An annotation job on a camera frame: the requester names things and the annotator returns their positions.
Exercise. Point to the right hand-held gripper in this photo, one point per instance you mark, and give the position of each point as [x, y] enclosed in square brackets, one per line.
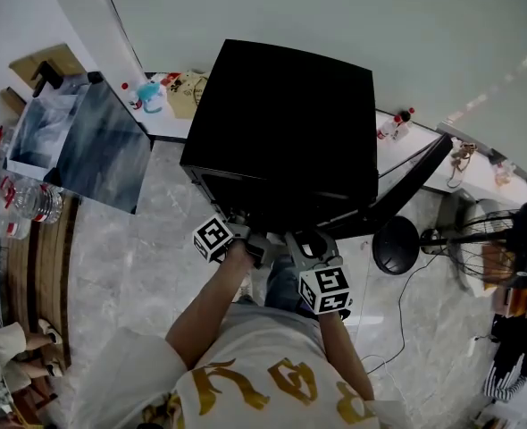
[328, 291]

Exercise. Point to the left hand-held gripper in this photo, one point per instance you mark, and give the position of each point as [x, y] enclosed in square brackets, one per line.
[212, 239]

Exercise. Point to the person's right forearm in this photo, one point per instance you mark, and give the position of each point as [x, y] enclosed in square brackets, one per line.
[346, 355]

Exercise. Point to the person's left forearm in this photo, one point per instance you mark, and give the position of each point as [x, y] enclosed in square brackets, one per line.
[205, 315]

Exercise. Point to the black mini fridge cabinet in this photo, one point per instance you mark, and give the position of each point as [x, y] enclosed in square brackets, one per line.
[286, 119]

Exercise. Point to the glass fridge door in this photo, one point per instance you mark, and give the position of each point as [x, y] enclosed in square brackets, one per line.
[406, 181]

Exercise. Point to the person's left hand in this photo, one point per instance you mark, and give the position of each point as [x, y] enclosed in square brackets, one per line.
[240, 255]

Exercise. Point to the person's blue jeans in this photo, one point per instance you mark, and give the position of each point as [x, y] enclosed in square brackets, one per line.
[283, 284]

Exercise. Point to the person's white shoe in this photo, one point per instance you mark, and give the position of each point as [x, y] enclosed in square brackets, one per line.
[245, 286]

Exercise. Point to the black floor fan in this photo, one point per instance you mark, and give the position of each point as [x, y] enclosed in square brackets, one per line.
[397, 246]

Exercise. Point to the white window ledge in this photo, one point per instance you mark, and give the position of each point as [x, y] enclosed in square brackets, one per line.
[165, 123]

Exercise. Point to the person's white printed shirt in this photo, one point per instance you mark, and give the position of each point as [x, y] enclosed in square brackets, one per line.
[254, 364]

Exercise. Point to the brown paper bag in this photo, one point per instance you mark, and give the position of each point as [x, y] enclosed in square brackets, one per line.
[185, 96]

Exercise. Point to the small red-capped bottle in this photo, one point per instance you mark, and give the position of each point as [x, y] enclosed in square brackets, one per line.
[131, 96]
[390, 128]

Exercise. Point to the blue plush toy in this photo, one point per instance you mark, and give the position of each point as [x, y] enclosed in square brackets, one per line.
[149, 94]

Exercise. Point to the red packet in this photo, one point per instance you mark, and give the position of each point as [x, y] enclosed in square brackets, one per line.
[170, 78]

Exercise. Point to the white round stool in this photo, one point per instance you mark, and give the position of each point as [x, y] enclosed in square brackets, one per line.
[473, 204]

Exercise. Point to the orange cushion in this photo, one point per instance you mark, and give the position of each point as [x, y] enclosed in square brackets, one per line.
[496, 262]

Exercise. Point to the white power strip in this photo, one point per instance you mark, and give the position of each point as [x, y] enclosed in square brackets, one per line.
[472, 347]

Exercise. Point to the curved wooden platform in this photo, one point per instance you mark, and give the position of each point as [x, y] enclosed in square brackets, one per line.
[49, 275]

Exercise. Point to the group of clear water bottles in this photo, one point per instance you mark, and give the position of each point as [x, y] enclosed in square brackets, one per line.
[35, 201]

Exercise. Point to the small pink bottle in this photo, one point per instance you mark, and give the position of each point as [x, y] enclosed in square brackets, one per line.
[503, 173]

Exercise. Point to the orange box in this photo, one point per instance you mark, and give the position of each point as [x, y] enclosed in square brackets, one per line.
[516, 300]

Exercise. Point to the pale roller blind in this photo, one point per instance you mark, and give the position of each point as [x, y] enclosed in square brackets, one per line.
[335, 16]

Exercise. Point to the black white striped cloth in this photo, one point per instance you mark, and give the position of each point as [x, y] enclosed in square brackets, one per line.
[507, 373]

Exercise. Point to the black faucet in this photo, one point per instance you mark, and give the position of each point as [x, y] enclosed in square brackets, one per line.
[47, 76]

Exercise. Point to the large cardboard sheet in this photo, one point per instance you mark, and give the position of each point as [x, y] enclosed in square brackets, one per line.
[62, 56]

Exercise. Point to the small cardboard box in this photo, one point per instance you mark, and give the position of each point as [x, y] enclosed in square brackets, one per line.
[4, 101]

